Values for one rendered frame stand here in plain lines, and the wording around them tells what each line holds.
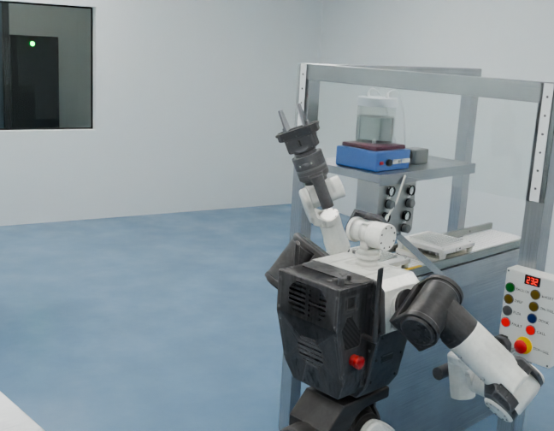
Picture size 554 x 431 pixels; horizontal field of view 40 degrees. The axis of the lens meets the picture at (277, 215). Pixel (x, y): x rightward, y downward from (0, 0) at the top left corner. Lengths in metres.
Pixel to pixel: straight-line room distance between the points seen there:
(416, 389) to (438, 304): 1.72
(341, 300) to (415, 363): 1.67
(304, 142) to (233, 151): 6.01
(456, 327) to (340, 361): 0.27
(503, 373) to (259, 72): 6.63
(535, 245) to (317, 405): 0.84
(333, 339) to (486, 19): 5.23
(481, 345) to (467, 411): 2.11
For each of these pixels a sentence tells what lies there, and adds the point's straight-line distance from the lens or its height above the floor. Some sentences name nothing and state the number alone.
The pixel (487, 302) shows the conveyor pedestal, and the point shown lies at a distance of 3.72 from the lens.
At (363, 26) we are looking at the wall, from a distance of 7.95.
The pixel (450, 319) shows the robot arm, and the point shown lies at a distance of 1.73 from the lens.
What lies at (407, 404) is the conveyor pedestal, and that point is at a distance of 3.40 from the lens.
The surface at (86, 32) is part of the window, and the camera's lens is 7.48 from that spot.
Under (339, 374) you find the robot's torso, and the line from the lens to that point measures 1.78.
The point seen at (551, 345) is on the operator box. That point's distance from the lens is 2.32.
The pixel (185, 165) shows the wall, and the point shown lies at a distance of 7.86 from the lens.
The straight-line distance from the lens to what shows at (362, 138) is 2.67.
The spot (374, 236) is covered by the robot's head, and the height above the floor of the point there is 1.33.
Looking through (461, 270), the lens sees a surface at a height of 0.85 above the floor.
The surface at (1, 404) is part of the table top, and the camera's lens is 2.09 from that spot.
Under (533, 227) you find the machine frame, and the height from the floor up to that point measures 1.28.
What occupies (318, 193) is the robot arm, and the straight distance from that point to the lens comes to 2.09.
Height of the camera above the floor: 1.77
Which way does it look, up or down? 13 degrees down
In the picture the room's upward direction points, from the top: 3 degrees clockwise
